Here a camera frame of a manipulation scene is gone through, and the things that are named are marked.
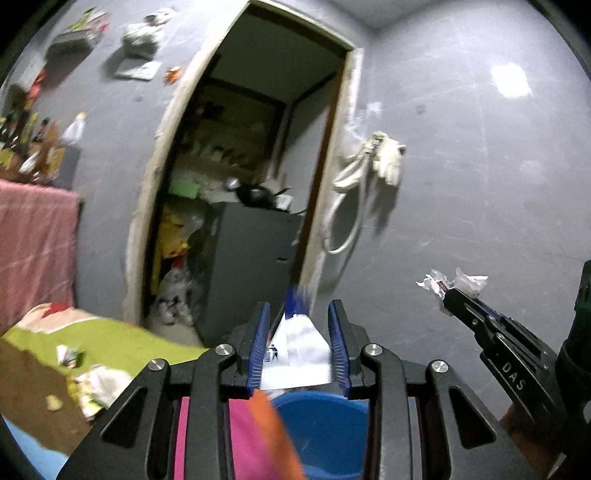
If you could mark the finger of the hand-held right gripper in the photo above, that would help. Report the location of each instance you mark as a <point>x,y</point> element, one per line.
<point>466,316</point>
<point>482,308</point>

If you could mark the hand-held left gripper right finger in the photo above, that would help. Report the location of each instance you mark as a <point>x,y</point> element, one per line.
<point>336,346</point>

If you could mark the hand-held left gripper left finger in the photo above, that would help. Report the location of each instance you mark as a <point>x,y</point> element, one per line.
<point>258,350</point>

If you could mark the white paper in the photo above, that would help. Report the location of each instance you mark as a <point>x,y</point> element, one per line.
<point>468,281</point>

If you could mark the white blue plastic wrapper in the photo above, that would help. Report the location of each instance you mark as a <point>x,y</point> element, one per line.
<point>300,341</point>

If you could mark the blue plastic basin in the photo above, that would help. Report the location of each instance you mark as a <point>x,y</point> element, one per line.
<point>323,434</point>

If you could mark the person's right hand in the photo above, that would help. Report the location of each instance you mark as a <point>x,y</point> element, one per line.
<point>531,434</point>

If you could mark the dark grey cabinet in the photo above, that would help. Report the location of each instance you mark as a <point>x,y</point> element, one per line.
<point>249,267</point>

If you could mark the clear plastic bag pile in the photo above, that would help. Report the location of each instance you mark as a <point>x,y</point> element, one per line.
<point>173,297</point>

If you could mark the yellow bag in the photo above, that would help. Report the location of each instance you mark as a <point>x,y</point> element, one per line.
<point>173,240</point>

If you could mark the white container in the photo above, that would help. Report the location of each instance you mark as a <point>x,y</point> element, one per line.
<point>285,202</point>

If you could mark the black wok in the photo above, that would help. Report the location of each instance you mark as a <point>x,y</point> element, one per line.
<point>254,196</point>

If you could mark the yellow white crumpled wrapper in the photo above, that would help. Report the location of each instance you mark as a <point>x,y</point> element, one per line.
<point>104,385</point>

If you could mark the white glove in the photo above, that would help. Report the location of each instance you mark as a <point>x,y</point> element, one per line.
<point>390,159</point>

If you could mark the green box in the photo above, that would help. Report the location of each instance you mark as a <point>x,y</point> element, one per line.
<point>183,187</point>

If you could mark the small crumpled wrapper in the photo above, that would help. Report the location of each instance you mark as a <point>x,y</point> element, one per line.
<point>68,356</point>

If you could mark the row of shelf packets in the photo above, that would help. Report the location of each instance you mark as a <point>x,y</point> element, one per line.
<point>221,154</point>

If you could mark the small yellow scrap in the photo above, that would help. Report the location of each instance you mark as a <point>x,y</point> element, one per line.
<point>54,402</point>

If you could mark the wooden shelf unit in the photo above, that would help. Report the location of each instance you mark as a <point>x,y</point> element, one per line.
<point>231,138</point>

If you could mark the pink tablecloth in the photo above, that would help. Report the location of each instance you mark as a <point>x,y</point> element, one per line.
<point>37,240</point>

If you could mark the large oil bottle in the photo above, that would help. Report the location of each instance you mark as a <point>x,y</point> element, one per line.
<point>73,131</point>

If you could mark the white hanging plastic bag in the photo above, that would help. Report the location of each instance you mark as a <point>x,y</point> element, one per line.
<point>141,34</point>

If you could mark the red plastic bag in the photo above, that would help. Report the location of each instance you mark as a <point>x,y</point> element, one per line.
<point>36,85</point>

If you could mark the green yellow packet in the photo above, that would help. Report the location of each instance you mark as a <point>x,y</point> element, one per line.
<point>85,18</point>

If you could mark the white door frame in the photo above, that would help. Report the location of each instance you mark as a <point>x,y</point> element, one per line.
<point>152,184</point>

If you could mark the orange wall hook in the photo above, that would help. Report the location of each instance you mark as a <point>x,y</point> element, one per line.
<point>173,74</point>

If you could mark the grey switch plate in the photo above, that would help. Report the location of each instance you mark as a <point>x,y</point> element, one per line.
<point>137,70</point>

